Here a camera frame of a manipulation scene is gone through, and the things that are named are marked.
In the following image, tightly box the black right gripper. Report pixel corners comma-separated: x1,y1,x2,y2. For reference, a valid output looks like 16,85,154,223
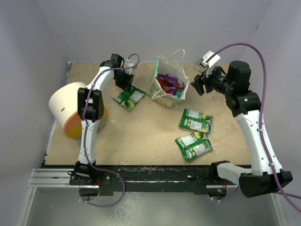
191,64,234,96

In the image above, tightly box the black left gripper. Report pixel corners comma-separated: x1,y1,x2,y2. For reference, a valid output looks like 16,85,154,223
113,71,134,93

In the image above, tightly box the green snack packet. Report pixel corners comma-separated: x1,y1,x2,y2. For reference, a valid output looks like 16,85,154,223
179,109,213,135
175,131,213,162
113,86,146,112

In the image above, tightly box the teal snack packet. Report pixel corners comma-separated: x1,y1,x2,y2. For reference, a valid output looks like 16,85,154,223
175,90,183,98

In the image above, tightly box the purple Fox's bag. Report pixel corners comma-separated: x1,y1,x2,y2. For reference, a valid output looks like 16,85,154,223
158,80,185,96
158,73,184,88

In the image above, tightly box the green paper gift bag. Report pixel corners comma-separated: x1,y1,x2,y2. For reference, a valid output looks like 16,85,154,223
147,49,190,108

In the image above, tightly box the white orange toy drawer box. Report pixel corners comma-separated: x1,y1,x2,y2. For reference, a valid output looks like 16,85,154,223
48,81,109,141

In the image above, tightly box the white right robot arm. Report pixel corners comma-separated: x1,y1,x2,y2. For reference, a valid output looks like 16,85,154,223
191,61,293,198

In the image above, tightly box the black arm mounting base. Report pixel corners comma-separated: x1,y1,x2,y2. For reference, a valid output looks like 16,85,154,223
68,165,233,196

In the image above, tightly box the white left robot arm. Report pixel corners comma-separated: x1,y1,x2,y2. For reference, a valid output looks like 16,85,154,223
70,54,140,185

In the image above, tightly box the clear tape roll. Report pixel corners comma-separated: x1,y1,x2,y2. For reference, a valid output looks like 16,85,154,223
196,59,206,73

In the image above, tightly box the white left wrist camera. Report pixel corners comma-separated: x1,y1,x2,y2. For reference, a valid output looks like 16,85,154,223
123,59,137,72

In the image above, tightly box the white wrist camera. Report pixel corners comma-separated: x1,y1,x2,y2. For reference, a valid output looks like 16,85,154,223
123,59,137,72
200,51,221,77

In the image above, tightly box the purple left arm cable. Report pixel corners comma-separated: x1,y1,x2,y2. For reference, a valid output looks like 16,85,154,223
79,53,141,175

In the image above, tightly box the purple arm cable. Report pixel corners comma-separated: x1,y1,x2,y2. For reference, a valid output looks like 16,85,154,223
79,53,141,175
206,42,301,212

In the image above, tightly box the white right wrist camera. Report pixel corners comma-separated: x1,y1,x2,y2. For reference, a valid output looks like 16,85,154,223
200,51,221,77

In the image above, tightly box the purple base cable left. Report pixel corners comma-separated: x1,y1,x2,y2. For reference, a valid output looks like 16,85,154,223
78,172,127,208

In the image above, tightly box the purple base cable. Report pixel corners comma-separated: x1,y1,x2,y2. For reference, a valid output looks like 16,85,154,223
210,185,239,202
78,172,127,208

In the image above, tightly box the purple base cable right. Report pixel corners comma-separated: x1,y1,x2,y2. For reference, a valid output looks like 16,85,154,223
210,185,239,202

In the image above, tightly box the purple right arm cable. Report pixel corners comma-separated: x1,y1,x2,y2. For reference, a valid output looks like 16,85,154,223
206,42,301,212

